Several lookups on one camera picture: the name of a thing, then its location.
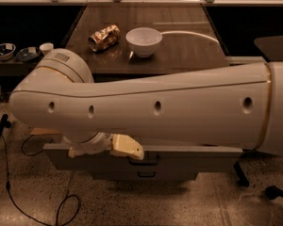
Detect grey top drawer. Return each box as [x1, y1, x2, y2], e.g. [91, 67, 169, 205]
[43, 144, 242, 174]

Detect grey drawer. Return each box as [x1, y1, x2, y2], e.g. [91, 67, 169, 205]
[43, 144, 242, 174]
[91, 171, 198, 181]

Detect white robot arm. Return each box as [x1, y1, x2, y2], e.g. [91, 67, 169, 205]
[9, 49, 283, 156]

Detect grey bottom drawer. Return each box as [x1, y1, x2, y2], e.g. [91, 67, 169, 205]
[91, 171, 198, 181]

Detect grey cabinet with wood top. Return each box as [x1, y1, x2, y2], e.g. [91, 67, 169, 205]
[64, 3, 230, 182]

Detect brown cardboard box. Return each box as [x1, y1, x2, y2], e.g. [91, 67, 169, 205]
[30, 128, 60, 136]

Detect white bowl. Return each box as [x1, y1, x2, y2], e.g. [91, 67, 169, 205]
[125, 27, 162, 57]

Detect crushed gold soda can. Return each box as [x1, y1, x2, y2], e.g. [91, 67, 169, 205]
[88, 24, 121, 52]

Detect white paper cup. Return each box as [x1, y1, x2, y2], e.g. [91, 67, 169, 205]
[40, 42, 54, 56]

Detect blue bowl right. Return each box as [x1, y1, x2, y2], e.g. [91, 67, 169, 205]
[16, 47, 41, 62]

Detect blue bowl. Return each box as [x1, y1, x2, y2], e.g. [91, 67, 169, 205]
[16, 47, 41, 62]
[0, 43, 16, 61]

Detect blue bowl left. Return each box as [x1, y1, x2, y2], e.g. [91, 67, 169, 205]
[0, 43, 16, 61]

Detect black stand legs right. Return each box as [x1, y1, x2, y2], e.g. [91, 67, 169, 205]
[233, 162, 283, 200]

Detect black floor cable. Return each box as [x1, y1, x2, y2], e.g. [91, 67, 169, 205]
[0, 119, 81, 226]

